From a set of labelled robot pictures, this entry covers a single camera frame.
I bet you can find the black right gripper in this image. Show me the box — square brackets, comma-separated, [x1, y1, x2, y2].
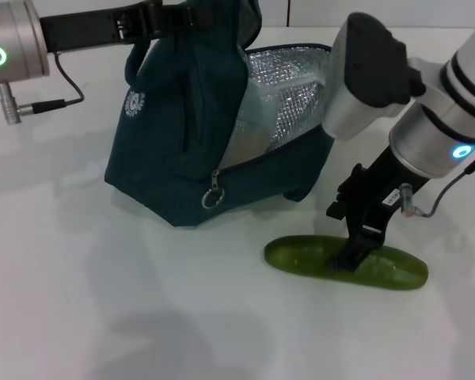
[326, 148, 431, 274]

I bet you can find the grey right arm cable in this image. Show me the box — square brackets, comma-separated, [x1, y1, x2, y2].
[399, 142, 475, 219]

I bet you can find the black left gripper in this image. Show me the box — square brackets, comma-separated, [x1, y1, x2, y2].
[39, 0, 215, 55]

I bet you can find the dark left arm cable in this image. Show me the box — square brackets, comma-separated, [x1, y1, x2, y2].
[17, 53, 85, 115]

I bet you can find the dark teal insulated lunch bag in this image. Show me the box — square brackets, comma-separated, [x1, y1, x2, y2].
[104, 0, 336, 229]

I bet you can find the green cucumber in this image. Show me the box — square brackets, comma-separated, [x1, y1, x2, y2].
[264, 235, 429, 292]

